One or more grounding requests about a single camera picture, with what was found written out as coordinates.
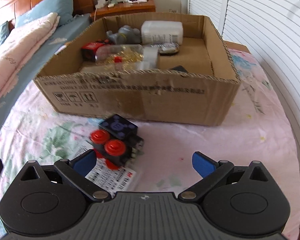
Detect black toy train red wheels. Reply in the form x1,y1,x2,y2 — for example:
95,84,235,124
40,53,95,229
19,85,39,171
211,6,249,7
90,114,144,170

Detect clear capsule bottle silver cap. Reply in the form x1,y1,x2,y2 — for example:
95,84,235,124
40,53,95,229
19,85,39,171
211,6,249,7
95,44,159,71

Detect red toy truck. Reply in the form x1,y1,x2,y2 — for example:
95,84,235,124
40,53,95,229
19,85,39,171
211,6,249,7
81,42,106,62

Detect correction tape dispenser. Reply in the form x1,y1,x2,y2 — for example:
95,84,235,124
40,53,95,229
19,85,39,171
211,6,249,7
144,42,179,55

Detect grey rhino toy figure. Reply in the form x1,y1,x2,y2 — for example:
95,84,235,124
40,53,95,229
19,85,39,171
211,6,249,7
106,25,142,45

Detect white medical swab box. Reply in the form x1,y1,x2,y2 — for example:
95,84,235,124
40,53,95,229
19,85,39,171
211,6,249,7
141,21,184,45

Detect clear plastic tube container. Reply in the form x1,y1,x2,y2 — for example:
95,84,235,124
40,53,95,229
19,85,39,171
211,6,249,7
79,62,117,73

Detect white labelled flat package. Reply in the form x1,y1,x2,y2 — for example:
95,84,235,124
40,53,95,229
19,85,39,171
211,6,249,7
71,144,143,198

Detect pink floral table cloth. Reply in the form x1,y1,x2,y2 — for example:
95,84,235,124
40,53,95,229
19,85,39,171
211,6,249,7
0,51,300,239

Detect pink floral quilt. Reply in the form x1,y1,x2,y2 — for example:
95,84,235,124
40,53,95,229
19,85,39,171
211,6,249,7
0,12,61,99

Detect brown cardboard box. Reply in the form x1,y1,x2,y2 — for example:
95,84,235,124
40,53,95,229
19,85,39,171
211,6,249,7
34,12,241,126

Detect blue bed sheet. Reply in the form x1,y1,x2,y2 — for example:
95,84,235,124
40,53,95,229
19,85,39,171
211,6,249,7
0,14,90,130

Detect wooden nightstand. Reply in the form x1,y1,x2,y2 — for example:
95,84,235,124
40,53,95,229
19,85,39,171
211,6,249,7
90,0,156,21

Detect white louvred closet doors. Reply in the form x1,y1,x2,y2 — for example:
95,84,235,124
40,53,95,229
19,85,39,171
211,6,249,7
188,0,300,165

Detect white power strip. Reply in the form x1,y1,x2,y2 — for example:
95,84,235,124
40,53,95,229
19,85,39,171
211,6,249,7
95,0,109,9

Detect wall power socket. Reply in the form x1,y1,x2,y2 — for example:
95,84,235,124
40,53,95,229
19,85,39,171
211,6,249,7
169,9,178,13

